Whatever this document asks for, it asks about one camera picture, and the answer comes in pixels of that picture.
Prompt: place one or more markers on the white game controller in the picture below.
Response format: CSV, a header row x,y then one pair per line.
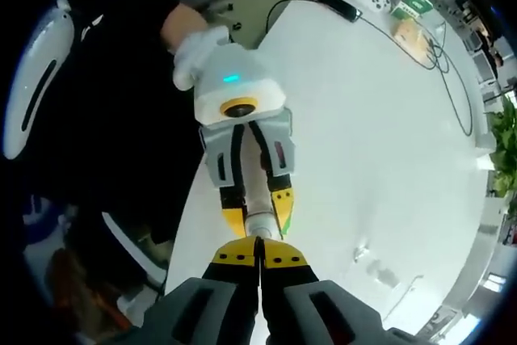
x,y
377,1

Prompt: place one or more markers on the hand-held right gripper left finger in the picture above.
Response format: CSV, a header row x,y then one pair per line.
x,y
210,304

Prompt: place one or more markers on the white labelled pump bottle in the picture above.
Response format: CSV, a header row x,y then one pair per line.
x,y
256,199

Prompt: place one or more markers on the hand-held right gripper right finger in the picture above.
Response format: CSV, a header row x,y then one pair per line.
x,y
315,304

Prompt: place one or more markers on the person's black shirt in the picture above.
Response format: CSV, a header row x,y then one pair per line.
x,y
101,98

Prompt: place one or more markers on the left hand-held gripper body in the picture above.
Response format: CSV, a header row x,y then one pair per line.
x,y
238,86

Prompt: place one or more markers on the black power strip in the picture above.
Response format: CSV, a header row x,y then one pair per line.
x,y
329,1

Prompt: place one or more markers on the green box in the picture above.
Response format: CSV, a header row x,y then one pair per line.
x,y
412,5

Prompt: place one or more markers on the clear glass pump bottle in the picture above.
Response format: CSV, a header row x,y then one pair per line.
x,y
375,268

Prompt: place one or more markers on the green plant in white pot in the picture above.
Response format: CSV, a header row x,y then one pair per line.
x,y
505,143

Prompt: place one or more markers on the beige box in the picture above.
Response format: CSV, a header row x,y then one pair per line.
x,y
412,38

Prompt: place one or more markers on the person's left hand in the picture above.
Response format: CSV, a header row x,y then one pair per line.
x,y
198,54

